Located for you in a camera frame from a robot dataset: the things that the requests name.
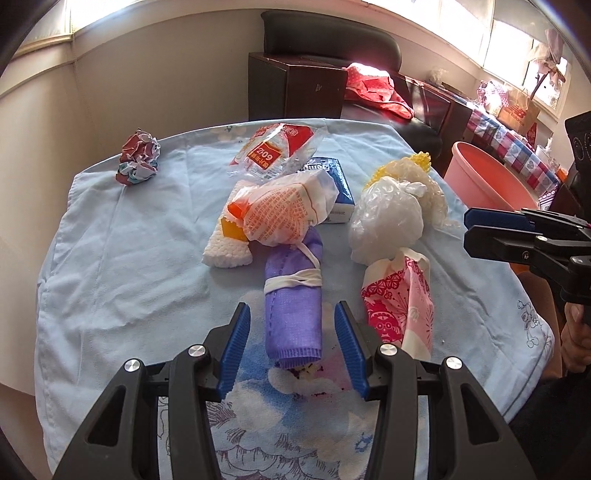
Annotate red polka dot cloth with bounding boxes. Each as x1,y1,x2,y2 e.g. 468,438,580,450
345,62,414,120

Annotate red white paper ball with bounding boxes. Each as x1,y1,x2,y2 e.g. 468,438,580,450
115,129,160,186

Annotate black leather armchair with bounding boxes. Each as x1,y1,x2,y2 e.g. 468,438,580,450
249,10,472,175

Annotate light blue floral tablecloth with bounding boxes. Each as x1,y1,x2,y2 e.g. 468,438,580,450
34,119,555,479

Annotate person's right hand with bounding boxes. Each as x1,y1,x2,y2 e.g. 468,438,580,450
561,303,591,373

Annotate checkered cloth side table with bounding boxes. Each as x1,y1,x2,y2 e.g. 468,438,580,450
464,81,561,210

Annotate clear plastic bag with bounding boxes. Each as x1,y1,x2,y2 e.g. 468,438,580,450
349,176,427,266

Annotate purple cloth roll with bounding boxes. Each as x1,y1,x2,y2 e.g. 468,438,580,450
263,227,322,369

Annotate white foam piece orange label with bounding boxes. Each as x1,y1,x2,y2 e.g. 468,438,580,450
201,180,252,269

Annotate blue tempo tissue pack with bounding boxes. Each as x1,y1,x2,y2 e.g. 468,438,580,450
301,156,357,225

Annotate pink plastic trash bin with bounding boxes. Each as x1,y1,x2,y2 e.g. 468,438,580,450
444,141,537,211

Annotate yellow foam fruit net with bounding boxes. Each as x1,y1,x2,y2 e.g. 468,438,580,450
363,152,448,227

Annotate clear red snack wrapper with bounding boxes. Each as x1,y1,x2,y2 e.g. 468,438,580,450
228,122,328,183

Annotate brown paper shopping bag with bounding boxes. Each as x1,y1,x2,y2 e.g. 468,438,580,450
497,89,540,136

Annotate white orange printed plastic bag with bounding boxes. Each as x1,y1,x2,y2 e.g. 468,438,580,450
228,169,339,247

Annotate red pink patterned paper bag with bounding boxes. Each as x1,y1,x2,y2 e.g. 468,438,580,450
361,248,435,361

